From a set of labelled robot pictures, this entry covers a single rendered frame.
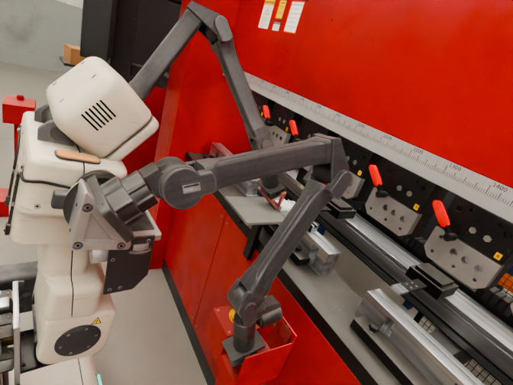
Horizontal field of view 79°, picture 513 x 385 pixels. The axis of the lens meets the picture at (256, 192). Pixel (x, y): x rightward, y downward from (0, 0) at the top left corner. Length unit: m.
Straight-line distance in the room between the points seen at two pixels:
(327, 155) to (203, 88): 1.19
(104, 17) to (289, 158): 1.34
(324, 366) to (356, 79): 0.86
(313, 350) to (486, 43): 0.90
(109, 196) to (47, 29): 7.36
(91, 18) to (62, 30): 6.07
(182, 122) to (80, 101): 1.21
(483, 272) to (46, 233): 0.93
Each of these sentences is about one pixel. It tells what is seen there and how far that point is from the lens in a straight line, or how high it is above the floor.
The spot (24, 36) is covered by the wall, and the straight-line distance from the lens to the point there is 7.88.
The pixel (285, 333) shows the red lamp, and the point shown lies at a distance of 0.99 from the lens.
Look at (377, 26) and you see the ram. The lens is 1.09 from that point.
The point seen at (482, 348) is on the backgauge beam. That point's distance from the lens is 1.21.
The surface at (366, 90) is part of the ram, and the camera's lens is 1.04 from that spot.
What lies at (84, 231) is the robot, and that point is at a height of 1.15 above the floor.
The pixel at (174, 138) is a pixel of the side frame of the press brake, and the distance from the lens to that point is 1.84.
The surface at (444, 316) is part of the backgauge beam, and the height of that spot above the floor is 0.93.
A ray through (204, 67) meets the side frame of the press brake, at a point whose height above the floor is 1.35.
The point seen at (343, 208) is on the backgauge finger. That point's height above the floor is 1.03.
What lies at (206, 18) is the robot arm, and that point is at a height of 1.54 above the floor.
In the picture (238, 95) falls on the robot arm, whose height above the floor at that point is 1.36.
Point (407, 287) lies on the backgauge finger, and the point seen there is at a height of 1.00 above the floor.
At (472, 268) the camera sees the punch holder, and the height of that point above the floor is 1.21.
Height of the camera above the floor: 1.49
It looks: 23 degrees down
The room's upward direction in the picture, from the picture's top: 18 degrees clockwise
